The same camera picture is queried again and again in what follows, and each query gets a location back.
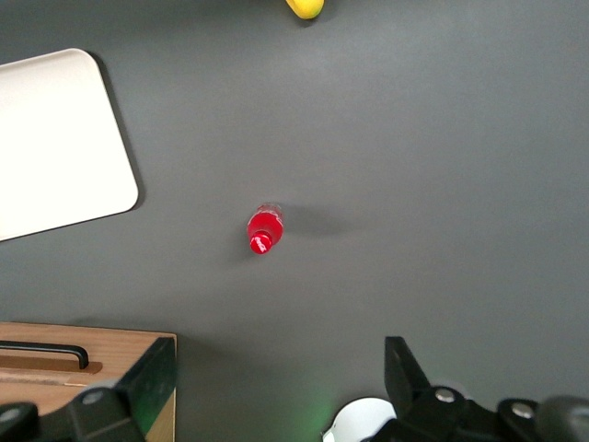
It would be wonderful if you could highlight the yellow plastic object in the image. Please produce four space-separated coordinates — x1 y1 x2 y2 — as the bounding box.
284 0 326 21

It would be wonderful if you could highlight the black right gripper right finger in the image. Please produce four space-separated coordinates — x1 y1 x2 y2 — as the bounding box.
371 335 589 442

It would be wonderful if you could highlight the white round object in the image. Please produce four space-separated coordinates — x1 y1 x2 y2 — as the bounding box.
321 397 398 442

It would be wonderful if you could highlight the red coke bottle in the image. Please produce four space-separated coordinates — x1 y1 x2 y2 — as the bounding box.
247 202 285 256

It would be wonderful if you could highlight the white rectangular tray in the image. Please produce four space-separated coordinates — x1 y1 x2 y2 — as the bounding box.
0 48 140 243

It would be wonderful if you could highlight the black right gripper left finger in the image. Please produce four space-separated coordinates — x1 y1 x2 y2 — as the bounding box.
0 336 178 442

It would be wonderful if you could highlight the black metal handle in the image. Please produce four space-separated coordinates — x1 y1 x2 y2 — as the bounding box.
0 340 90 370

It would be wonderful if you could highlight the wooden box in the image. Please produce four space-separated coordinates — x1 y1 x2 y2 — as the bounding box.
0 321 179 442

